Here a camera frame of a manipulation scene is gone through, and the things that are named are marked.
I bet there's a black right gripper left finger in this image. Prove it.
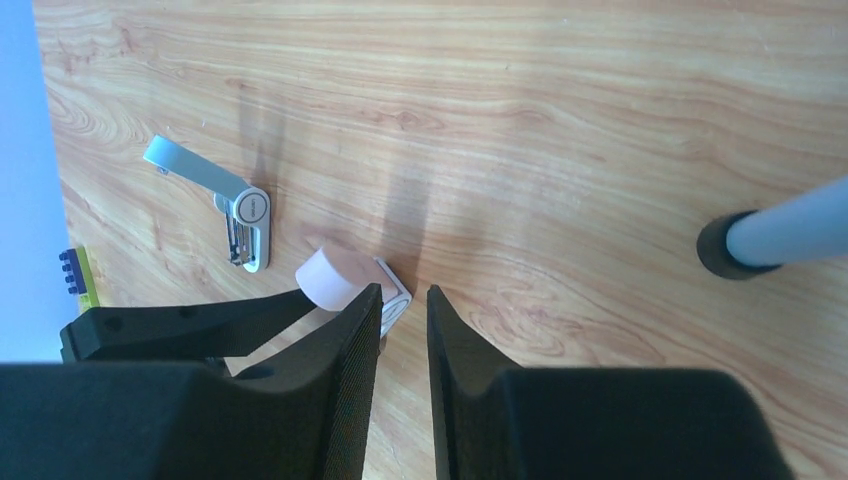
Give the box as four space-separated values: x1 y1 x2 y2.
1 284 382 479

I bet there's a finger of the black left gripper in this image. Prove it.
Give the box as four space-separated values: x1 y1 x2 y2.
60 290 316 363

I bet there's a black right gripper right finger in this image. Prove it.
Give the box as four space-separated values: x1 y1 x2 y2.
427 286 792 479

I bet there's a grey white stapler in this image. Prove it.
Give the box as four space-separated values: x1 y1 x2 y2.
143 135 272 273

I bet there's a green toy brick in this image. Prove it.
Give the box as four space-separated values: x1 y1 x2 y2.
75 247 101 313

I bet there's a purple toy brick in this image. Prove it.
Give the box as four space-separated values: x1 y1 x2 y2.
59 248 87 295

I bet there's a silver tripod stand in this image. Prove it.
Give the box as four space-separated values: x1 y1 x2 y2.
696 177 847 280

